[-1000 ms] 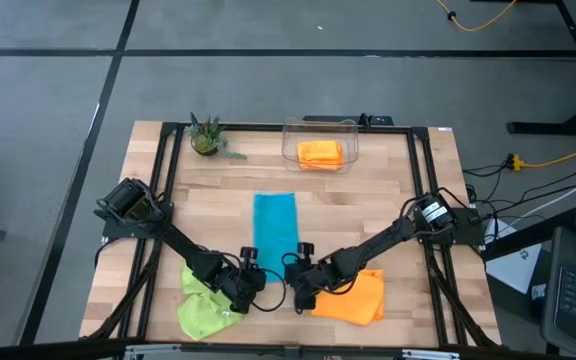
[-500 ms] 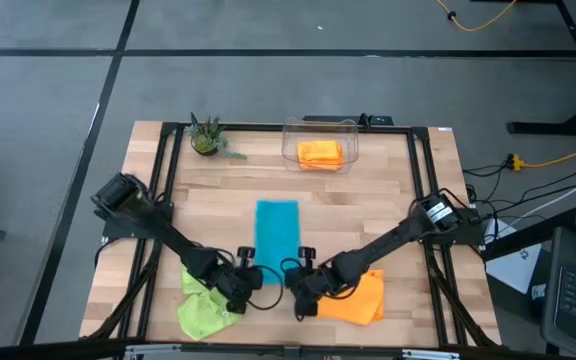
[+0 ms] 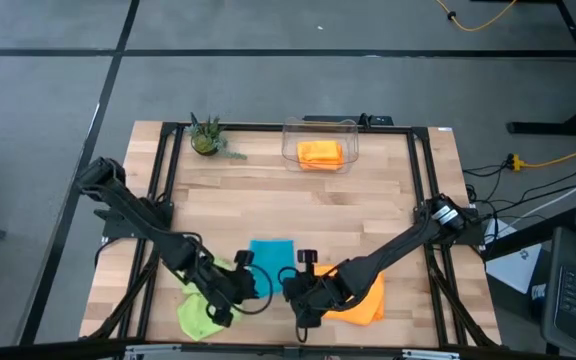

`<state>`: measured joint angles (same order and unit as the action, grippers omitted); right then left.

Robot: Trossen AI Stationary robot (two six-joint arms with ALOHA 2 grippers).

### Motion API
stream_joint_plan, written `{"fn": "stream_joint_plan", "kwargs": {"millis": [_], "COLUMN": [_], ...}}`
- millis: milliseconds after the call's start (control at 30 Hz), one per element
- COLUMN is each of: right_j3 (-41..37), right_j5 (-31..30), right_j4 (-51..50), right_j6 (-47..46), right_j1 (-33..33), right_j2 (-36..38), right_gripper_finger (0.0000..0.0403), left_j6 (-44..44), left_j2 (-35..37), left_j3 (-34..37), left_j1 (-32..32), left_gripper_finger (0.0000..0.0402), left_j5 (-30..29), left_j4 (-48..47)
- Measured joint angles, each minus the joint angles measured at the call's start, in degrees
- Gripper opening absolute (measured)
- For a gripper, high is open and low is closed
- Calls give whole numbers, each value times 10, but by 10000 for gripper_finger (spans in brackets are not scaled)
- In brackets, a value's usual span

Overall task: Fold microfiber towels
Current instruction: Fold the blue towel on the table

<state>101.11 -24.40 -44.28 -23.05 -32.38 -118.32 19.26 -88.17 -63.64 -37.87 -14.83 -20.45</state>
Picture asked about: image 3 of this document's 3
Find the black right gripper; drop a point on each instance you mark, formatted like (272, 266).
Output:
(308, 295)

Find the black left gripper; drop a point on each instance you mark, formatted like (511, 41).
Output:
(240, 290)

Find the teal microfiber towel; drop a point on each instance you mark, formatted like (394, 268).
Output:
(273, 260)

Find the green microfiber towel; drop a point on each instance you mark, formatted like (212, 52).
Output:
(195, 320)

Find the orange microfiber towel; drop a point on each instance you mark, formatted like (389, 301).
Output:
(368, 310)
(320, 155)

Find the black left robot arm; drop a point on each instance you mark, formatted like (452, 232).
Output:
(133, 210)

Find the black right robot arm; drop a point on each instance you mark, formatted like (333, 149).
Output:
(393, 250)

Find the black gantry crossbar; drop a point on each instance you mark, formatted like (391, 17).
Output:
(243, 352)

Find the potted succulent plant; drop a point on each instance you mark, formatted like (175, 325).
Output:
(207, 140)

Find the clear plastic bin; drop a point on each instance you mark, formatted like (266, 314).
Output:
(290, 135)

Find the white cardboard box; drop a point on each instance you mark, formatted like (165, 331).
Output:
(515, 270)

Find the white sticker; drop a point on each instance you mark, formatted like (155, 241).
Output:
(445, 129)

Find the silver metal bracket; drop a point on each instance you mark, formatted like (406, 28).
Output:
(153, 352)
(430, 355)

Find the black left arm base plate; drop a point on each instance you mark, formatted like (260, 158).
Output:
(113, 230)

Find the black aluminium table frame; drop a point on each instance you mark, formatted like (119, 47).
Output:
(258, 127)

